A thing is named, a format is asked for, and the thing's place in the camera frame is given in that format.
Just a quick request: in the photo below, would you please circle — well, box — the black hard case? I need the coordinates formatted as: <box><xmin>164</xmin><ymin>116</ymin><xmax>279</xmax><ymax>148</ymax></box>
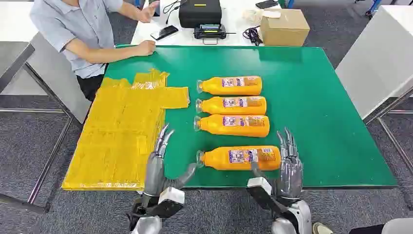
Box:
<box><xmin>178</xmin><ymin>0</ymin><xmax>223</xmax><ymax>29</ymax></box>

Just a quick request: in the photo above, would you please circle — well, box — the black handheld radio controller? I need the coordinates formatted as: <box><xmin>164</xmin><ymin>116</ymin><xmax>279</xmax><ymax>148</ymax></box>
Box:
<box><xmin>193</xmin><ymin>24</ymin><xmax>237</xmax><ymax>45</ymax></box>

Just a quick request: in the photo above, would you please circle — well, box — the large white side table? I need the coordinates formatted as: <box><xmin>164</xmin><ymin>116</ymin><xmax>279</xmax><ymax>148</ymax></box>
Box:
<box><xmin>335</xmin><ymin>4</ymin><xmax>413</xmax><ymax>120</ymax></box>

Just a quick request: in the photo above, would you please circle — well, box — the clear tape roll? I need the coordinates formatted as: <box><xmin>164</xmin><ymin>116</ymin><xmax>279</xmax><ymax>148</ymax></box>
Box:
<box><xmin>243</xmin><ymin>9</ymin><xmax>263</xmax><ymax>24</ymax></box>

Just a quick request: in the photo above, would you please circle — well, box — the steel table frame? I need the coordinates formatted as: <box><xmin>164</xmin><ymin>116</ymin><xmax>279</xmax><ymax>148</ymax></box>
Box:
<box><xmin>363</xmin><ymin>85</ymin><xmax>413</xmax><ymax>175</ymax></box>
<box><xmin>0</xmin><ymin>63</ymin><xmax>75</xmax><ymax>214</ymax></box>

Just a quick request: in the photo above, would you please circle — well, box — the white shoe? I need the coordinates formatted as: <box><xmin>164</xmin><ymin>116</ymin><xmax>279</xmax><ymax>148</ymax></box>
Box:
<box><xmin>312</xmin><ymin>222</ymin><xmax>334</xmax><ymax>234</ymax></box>

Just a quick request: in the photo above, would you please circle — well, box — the dark phone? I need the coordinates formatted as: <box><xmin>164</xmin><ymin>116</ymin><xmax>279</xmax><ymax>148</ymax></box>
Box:
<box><xmin>255</xmin><ymin>0</ymin><xmax>279</xmax><ymax>10</ymax></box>

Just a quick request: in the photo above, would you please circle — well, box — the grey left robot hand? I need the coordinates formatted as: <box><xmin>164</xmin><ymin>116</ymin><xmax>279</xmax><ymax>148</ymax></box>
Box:
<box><xmin>143</xmin><ymin>123</ymin><xmax>198</xmax><ymax>197</ymax></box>

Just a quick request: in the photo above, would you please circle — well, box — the person's left hand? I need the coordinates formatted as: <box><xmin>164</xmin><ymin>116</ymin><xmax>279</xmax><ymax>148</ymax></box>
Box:
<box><xmin>138</xmin><ymin>0</ymin><xmax>160</xmax><ymax>23</ymax></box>

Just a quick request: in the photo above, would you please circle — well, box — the person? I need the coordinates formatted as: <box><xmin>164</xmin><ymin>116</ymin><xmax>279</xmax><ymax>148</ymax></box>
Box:
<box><xmin>29</xmin><ymin>0</ymin><xmax>161</xmax><ymax>102</ymax></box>

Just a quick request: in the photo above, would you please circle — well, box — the person's right hand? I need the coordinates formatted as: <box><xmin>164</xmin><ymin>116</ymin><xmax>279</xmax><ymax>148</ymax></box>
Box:
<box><xmin>135</xmin><ymin>40</ymin><xmax>157</xmax><ymax>57</ymax></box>

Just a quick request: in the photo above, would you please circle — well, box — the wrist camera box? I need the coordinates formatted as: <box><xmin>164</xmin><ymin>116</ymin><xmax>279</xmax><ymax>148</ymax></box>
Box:
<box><xmin>246</xmin><ymin>176</ymin><xmax>291</xmax><ymax>222</ymax></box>
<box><xmin>147</xmin><ymin>186</ymin><xmax>186</xmax><ymax>219</ymax></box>

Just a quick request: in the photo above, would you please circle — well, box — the black object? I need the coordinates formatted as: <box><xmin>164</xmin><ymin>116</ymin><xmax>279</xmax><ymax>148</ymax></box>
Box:
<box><xmin>348</xmin><ymin>223</ymin><xmax>385</xmax><ymax>234</ymax></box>

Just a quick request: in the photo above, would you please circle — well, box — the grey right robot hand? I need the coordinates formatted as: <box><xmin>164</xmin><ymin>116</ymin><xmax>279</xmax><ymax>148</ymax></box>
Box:
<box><xmin>250</xmin><ymin>127</ymin><xmax>304</xmax><ymax>205</ymax></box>

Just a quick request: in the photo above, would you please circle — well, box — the orange drink bottle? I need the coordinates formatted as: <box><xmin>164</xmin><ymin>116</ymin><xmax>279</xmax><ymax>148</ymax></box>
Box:
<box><xmin>195</xmin><ymin>96</ymin><xmax>267</xmax><ymax>116</ymax></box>
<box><xmin>193</xmin><ymin>114</ymin><xmax>270</xmax><ymax>138</ymax></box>
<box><xmin>196</xmin><ymin>76</ymin><xmax>263</xmax><ymax>96</ymax></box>
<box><xmin>196</xmin><ymin>145</ymin><xmax>282</xmax><ymax>172</ymax></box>

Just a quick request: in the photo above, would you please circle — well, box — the blue wheeled frame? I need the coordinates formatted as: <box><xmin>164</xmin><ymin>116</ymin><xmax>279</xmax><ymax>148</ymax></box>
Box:
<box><xmin>355</xmin><ymin>0</ymin><xmax>383</xmax><ymax>19</ymax></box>

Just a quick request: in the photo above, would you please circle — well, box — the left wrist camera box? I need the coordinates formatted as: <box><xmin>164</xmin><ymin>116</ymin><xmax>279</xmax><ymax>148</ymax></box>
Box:
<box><xmin>147</xmin><ymin>186</ymin><xmax>186</xmax><ymax>219</ymax></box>

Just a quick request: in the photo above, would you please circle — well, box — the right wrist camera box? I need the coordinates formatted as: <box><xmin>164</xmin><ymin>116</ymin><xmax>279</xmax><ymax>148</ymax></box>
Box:
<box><xmin>246</xmin><ymin>176</ymin><xmax>291</xmax><ymax>222</ymax></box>

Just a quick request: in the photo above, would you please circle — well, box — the pale grey rounded cover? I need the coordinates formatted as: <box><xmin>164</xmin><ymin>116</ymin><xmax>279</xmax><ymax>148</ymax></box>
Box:
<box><xmin>380</xmin><ymin>218</ymin><xmax>413</xmax><ymax>234</ymax></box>

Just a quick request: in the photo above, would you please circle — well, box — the white table with side panel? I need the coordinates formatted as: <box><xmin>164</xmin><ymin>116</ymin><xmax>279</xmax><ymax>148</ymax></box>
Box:
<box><xmin>0</xmin><ymin>1</ymin><xmax>93</xmax><ymax>124</ymax></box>

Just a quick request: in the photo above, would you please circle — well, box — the brown cardboard box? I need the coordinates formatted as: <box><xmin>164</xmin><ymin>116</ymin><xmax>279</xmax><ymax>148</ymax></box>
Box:
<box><xmin>260</xmin><ymin>8</ymin><xmax>311</xmax><ymax>47</ymax></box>

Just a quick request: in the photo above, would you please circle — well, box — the black smartphone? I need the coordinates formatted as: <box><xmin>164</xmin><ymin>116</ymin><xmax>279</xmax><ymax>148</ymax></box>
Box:
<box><xmin>150</xmin><ymin>25</ymin><xmax>179</xmax><ymax>41</ymax></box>

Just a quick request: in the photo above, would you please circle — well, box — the yellow plastic sheet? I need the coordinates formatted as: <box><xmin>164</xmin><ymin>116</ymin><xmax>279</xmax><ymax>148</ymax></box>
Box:
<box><xmin>61</xmin><ymin>68</ymin><xmax>191</xmax><ymax>191</ymax></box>

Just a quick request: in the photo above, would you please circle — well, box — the green table mat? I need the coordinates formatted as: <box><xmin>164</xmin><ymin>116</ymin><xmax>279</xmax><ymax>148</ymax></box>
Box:
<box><xmin>105</xmin><ymin>45</ymin><xmax>398</xmax><ymax>189</ymax></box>

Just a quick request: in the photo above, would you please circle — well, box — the black coiled cable bundle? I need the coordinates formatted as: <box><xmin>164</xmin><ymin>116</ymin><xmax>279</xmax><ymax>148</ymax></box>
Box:
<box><xmin>242</xmin><ymin>25</ymin><xmax>263</xmax><ymax>46</ymax></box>

